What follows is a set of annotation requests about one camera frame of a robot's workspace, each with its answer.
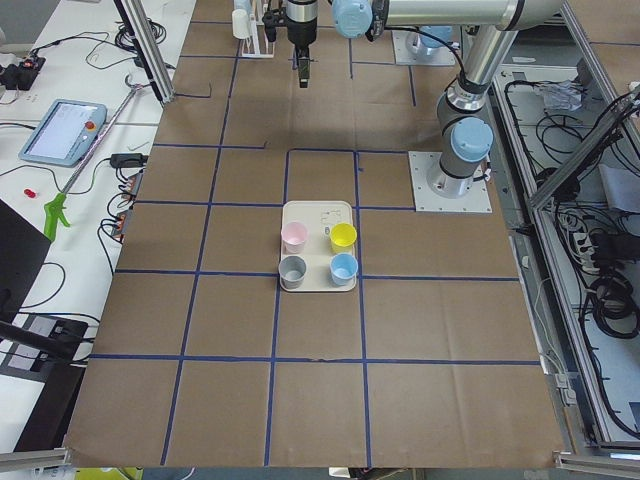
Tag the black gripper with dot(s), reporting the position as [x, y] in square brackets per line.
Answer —
[302, 31]

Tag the pale green plastic cup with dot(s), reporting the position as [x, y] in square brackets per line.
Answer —
[241, 26]

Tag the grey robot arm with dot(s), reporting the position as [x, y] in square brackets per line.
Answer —
[467, 139]
[421, 34]

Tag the pink plastic cup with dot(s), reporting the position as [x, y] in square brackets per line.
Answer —
[294, 236]

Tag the yellow plastic cup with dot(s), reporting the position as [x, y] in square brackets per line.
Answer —
[343, 237]

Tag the grey plastic cup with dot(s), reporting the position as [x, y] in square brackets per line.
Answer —
[292, 270]

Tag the light blue plastic cup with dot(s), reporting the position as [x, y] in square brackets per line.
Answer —
[343, 268]

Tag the cream rabbit print tray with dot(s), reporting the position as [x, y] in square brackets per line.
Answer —
[319, 217]

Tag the blue teach pendant tablet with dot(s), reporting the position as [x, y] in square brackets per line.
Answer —
[65, 133]

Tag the white wire cup rack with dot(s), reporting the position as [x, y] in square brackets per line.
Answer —
[257, 46]

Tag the aluminium frame post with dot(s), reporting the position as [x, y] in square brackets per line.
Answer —
[137, 25]

